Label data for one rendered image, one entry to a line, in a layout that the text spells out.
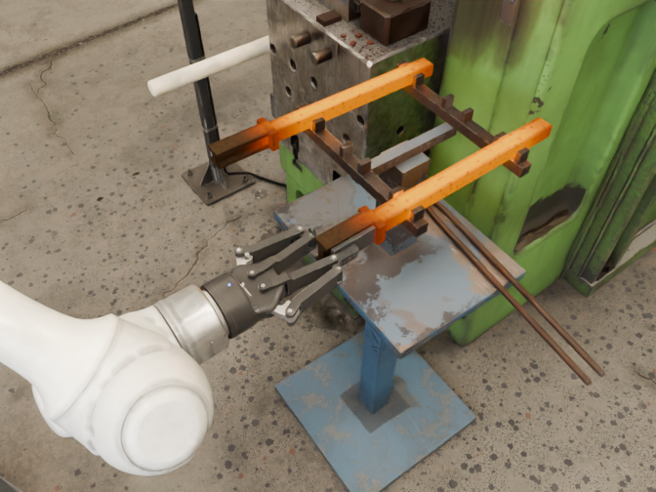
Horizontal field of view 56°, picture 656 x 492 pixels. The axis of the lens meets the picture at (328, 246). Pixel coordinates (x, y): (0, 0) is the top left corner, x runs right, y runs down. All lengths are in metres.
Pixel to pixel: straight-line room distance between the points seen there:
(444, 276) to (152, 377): 0.72
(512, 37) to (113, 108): 1.91
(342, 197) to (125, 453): 0.83
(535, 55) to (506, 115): 0.15
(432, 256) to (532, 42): 0.42
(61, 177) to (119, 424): 2.05
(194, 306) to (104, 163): 1.83
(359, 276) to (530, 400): 0.88
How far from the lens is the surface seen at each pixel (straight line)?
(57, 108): 2.86
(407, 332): 1.05
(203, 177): 2.29
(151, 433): 0.52
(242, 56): 1.80
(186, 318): 0.71
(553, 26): 1.18
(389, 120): 1.37
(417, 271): 1.13
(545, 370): 1.92
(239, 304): 0.73
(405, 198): 0.86
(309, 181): 1.68
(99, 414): 0.53
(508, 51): 1.25
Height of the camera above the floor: 1.59
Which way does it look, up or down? 50 degrees down
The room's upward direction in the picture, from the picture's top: straight up
